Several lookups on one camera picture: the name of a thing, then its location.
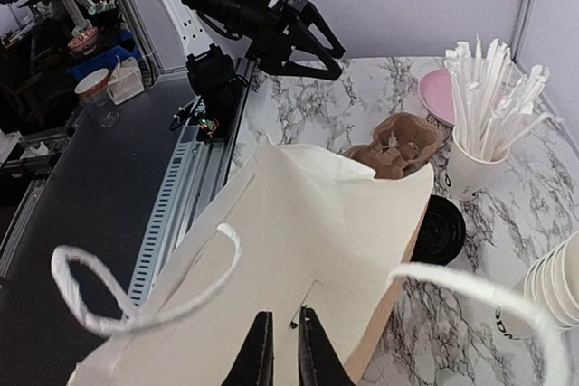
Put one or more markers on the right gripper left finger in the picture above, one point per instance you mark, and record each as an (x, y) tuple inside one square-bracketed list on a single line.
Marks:
[(254, 363)]

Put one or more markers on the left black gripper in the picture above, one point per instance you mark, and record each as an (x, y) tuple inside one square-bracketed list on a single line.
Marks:
[(271, 31)]

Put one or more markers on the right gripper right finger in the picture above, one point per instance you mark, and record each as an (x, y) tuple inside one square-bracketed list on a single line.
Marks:
[(318, 363)]

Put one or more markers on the brown paper bag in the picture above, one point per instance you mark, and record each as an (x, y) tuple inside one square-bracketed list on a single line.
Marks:
[(296, 226)]

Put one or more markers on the brown cardboard cup carrier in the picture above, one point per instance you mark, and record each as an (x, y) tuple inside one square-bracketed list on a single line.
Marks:
[(402, 143)]

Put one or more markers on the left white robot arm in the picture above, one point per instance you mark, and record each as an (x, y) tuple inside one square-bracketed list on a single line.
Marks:
[(189, 26)]

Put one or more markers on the pink plate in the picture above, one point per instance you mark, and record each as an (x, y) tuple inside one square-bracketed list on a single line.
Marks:
[(435, 93)]

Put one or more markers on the blue storage bin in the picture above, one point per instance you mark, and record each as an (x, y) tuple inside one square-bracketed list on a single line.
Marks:
[(123, 47)]

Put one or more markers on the white container on desk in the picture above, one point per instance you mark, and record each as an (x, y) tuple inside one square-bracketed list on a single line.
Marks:
[(125, 81)]

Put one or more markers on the stack of black lids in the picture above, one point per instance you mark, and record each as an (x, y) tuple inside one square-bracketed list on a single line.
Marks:
[(442, 234)]

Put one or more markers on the glass jar with bowl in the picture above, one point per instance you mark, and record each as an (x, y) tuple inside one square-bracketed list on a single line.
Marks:
[(92, 92)]

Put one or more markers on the stack of white cups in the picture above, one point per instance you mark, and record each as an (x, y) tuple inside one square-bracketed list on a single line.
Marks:
[(552, 284)]

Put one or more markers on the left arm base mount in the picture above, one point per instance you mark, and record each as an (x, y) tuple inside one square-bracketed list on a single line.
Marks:
[(218, 91)]

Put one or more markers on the left aluminium frame post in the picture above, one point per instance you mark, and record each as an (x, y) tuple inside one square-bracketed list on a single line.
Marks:
[(523, 16)]

